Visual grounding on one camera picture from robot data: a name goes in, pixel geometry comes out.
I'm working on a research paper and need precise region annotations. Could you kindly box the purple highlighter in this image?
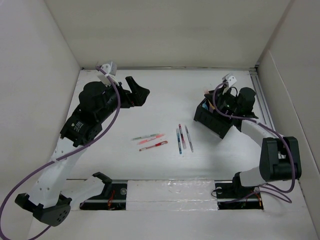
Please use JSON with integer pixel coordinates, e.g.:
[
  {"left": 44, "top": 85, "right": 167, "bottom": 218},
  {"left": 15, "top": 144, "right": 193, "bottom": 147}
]
[{"left": 207, "top": 100, "right": 215, "bottom": 113}]

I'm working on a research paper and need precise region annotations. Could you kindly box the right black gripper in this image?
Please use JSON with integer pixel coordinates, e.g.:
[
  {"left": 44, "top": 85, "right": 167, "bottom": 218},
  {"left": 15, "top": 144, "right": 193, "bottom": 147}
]
[{"left": 204, "top": 84, "right": 241, "bottom": 113}]

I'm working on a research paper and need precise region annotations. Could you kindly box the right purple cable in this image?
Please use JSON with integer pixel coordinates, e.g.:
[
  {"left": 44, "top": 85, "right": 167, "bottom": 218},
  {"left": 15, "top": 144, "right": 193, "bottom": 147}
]
[{"left": 212, "top": 82, "right": 301, "bottom": 205}]

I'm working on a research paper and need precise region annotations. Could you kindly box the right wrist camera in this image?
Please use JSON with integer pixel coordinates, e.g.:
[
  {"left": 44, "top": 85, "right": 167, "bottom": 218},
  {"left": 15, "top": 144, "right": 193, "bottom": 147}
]
[{"left": 222, "top": 73, "right": 237, "bottom": 95}]

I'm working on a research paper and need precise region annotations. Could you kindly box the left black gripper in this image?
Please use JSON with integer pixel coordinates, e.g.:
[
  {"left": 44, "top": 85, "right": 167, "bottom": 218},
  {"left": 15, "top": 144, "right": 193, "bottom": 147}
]
[{"left": 97, "top": 76, "right": 149, "bottom": 123}]

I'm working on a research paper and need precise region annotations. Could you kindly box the pink gel pen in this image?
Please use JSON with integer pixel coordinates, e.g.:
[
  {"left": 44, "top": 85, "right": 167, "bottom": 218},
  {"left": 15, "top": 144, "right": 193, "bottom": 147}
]
[{"left": 137, "top": 133, "right": 165, "bottom": 145}]

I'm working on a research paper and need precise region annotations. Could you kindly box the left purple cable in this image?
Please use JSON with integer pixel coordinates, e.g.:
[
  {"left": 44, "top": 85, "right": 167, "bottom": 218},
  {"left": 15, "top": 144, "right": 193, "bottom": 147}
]
[{"left": 0, "top": 65, "right": 122, "bottom": 240}]

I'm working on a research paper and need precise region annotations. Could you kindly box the aluminium rail right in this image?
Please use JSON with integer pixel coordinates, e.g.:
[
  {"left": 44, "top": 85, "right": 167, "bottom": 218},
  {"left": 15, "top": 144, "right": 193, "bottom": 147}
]
[{"left": 249, "top": 68, "right": 276, "bottom": 131}]

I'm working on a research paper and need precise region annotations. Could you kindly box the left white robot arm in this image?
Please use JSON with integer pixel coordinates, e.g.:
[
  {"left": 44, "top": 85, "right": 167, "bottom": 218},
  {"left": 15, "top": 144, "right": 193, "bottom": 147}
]
[{"left": 15, "top": 76, "right": 150, "bottom": 227}]

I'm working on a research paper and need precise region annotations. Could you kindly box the white foam block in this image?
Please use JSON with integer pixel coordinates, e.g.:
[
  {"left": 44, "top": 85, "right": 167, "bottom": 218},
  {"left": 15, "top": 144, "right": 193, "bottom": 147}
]
[{"left": 126, "top": 179, "right": 218, "bottom": 212}]

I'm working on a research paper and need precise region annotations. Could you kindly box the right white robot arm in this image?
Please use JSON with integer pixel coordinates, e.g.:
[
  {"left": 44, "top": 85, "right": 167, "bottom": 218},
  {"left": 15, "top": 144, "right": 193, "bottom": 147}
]
[{"left": 212, "top": 83, "right": 301, "bottom": 197}]

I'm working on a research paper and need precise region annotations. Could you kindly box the purple cable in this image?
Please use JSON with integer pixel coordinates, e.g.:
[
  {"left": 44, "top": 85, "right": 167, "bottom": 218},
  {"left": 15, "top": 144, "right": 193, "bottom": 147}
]
[
  {"left": 0, "top": 65, "right": 122, "bottom": 240},
  {"left": 212, "top": 82, "right": 301, "bottom": 205}
]

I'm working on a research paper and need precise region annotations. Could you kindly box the blue gel pen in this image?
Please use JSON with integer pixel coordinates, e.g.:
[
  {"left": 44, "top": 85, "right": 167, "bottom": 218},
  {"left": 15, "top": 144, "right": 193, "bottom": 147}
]
[{"left": 176, "top": 128, "right": 182, "bottom": 155}]

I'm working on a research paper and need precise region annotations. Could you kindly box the grey gel pen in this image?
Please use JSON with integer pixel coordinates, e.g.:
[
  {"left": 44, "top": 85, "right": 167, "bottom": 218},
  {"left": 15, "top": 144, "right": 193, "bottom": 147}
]
[{"left": 184, "top": 125, "right": 194, "bottom": 153}]

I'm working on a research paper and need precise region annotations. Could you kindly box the black pen holder box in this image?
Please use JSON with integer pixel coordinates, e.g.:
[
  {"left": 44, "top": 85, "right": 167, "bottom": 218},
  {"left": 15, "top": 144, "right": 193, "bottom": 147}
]
[{"left": 194, "top": 94, "right": 242, "bottom": 139}]

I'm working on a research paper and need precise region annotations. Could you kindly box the green gel pen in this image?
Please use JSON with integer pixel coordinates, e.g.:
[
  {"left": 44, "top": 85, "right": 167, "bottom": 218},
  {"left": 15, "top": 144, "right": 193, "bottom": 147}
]
[{"left": 131, "top": 133, "right": 158, "bottom": 141}]

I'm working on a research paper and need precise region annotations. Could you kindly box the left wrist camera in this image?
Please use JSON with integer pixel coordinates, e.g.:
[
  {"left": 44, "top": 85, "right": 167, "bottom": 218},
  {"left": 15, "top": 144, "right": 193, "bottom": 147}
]
[{"left": 95, "top": 61, "right": 119, "bottom": 86}]

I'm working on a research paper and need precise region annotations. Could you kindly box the front mounting rail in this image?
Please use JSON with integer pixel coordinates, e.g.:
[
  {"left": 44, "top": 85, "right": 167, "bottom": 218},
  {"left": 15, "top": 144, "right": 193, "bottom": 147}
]
[{"left": 80, "top": 179, "right": 252, "bottom": 212}]

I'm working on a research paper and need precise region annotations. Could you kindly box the dark red gel pen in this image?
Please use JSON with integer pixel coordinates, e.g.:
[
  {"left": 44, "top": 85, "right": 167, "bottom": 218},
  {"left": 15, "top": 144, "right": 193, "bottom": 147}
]
[{"left": 178, "top": 124, "right": 187, "bottom": 150}]

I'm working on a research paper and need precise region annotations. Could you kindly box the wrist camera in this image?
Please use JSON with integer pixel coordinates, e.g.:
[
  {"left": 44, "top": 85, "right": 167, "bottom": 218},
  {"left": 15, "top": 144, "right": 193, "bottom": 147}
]
[
  {"left": 95, "top": 61, "right": 119, "bottom": 86},
  {"left": 222, "top": 73, "right": 237, "bottom": 95}
]

